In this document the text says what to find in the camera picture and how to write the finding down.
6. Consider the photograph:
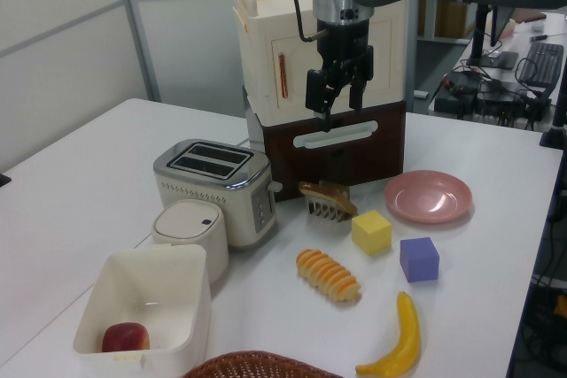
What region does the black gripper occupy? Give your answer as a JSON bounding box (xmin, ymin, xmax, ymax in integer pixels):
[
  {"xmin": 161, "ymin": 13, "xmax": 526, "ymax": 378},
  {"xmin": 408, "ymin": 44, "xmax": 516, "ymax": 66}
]
[{"xmin": 305, "ymin": 14, "xmax": 374, "ymax": 132}]

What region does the orange striped spiral bread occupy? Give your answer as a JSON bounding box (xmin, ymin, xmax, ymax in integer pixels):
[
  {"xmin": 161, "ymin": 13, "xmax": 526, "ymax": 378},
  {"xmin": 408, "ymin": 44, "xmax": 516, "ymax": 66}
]
[{"xmin": 295, "ymin": 248, "xmax": 362, "ymax": 306}]

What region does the brown bread slice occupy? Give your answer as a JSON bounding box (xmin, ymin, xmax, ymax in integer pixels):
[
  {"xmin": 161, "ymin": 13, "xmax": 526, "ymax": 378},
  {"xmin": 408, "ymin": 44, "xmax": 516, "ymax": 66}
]
[{"xmin": 299, "ymin": 181, "xmax": 359, "ymax": 216}]

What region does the brown wicker basket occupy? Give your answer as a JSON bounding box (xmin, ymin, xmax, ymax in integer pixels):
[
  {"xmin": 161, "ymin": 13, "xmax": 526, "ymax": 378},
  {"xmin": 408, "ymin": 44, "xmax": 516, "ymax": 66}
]
[{"xmin": 182, "ymin": 350, "xmax": 345, "ymax": 378}]

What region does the brown drawer box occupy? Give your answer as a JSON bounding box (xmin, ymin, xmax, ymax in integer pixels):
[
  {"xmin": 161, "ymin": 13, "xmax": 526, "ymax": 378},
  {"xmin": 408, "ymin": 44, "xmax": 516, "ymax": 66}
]
[{"xmin": 242, "ymin": 85, "xmax": 408, "ymax": 202}]

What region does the metal toast rack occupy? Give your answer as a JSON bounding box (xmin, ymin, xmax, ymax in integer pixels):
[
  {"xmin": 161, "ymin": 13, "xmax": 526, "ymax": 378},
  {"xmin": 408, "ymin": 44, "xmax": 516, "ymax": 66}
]
[{"xmin": 305, "ymin": 179, "xmax": 353, "ymax": 223}]

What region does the wooden shelf unit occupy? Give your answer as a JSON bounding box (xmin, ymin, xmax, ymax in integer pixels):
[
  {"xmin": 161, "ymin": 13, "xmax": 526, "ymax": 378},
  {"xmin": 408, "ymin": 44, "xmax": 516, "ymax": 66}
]
[{"xmin": 416, "ymin": 0, "xmax": 475, "ymax": 45}]

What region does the pink plate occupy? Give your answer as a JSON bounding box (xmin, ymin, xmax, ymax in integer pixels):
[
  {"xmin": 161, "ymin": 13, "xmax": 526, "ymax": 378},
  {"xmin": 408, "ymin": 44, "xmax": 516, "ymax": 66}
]
[{"xmin": 384, "ymin": 169, "xmax": 473, "ymax": 225}]

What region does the yellow cube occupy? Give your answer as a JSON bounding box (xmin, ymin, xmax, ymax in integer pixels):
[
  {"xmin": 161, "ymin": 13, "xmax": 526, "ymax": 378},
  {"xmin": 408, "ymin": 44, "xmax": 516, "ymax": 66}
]
[{"xmin": 351, "ymin": 209, "xmax": 393, "ymax": 257}]

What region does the black monitor stand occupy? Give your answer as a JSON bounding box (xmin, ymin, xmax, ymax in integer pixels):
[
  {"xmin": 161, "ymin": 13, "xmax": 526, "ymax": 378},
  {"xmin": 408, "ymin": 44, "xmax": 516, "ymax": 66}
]
[{"xmin": 464, "ymin": 1, "xmax": 519, "ymax": 70}]

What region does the cream and chrome toaster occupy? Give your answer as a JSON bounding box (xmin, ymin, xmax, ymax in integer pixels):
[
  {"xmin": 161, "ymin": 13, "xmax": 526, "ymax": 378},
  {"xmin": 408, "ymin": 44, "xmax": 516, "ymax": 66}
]
[{"xmin": 152, "ymin": 138, "xmax": 284, "ymax": 251}]

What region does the purple cube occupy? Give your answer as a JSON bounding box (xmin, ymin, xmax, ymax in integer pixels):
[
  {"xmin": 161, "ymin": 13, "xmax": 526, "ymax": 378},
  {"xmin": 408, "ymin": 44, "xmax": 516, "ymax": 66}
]
[{"xmin": 399, "ymin": 236, "xmax": 440, "ymax": 284}]

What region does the small cream lidded bin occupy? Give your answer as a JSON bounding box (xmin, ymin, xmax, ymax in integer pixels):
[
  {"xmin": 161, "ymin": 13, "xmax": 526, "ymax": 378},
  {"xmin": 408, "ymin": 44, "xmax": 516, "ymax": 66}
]
[{"xmin": 151, "ymin": 199, "xmax": 230, "ymax": 286}]

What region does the black keyboard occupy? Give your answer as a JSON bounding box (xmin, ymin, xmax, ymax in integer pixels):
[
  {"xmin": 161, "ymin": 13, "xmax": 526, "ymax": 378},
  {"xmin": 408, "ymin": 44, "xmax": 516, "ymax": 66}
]
[{"xmin": 516, "ymin": 41, "xmax": 566, "ymax": 87}]

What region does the yellow banana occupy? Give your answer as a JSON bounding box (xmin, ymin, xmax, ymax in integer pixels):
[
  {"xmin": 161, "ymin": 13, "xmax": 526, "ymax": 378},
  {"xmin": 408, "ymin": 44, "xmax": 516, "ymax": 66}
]
[{"xmin": 354, "ymin": 291, "xmax": 421, "ymax": 377}]

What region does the white square plastic container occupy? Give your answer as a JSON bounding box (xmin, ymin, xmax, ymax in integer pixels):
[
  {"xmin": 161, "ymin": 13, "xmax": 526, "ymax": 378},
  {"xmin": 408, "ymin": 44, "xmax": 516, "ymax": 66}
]
[{"xmin": 73, "ymin": 243, "xmax": 213, "ymax": 374}]

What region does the red apple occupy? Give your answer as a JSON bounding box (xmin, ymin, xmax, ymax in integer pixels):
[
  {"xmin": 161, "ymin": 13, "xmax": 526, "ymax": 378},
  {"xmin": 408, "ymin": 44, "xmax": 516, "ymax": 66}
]
[{"xmin": 101, "ymin": 322, "xmax": 151, "ymax": 353}]

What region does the cream toy cabinet with handles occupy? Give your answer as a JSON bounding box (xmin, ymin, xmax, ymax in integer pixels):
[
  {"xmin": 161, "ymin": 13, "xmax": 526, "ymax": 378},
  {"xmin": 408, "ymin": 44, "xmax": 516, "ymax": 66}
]
[{"xmin": 232, "ymin": 0, "xmax": 409, "ymax": 125}]

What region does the black electronics with cables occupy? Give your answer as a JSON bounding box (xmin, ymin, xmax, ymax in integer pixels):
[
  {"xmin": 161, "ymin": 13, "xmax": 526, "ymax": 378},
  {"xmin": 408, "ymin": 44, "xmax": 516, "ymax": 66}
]
[{"xmin": 432, "ymin": 70, "xmax": 555, "ymax": 125}]

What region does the black clamp post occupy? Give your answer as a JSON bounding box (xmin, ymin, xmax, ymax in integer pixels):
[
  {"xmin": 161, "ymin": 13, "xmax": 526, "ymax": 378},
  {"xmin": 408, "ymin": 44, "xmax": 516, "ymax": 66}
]
[{"xmin": 538, "ymin": 81, "xmax": 567, "ymax": 149}]

